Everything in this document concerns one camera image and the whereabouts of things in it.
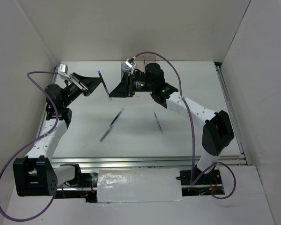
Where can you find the middle clear storage bin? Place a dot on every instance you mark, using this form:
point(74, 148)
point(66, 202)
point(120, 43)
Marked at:
point(139, 63)

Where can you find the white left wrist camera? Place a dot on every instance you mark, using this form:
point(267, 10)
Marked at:
point(63, 71)

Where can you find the clear storage bin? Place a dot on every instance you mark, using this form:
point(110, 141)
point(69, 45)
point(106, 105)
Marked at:
point(125, 73)
point(139, 63)
point(149, 59)

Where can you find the right clear storage bin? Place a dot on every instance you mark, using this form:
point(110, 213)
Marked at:
point(149, 59)

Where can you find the thin black white pen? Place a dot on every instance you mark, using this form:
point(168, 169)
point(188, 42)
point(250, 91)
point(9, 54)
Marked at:
point(157, 120)

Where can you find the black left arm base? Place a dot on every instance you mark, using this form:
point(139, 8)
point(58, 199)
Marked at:
point(84, 188)

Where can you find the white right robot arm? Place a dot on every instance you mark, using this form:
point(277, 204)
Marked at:
point(217, 131)

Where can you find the dark blue gel pen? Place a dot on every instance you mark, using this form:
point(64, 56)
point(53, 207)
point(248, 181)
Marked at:
point(117, 116)

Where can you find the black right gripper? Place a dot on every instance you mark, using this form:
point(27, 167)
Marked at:
point(122, 90)

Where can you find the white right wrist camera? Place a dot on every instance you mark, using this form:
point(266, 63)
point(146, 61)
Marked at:
point(131, 64)

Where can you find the light blue clear pen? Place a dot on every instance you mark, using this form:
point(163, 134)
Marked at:
point(104, 85)

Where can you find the left clear storage bin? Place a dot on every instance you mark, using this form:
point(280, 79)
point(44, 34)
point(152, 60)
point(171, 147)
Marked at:
point(125, 73)

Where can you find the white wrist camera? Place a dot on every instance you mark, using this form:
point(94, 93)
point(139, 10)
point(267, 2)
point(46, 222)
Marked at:
point(131, 64)
point(63, 71)

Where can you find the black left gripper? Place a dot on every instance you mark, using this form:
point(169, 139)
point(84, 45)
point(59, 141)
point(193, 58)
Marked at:
point(85, 85)

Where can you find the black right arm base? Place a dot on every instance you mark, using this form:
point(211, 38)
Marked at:
point(204, 186)

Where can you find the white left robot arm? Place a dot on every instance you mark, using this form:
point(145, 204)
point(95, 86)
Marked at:
point(34, 173)

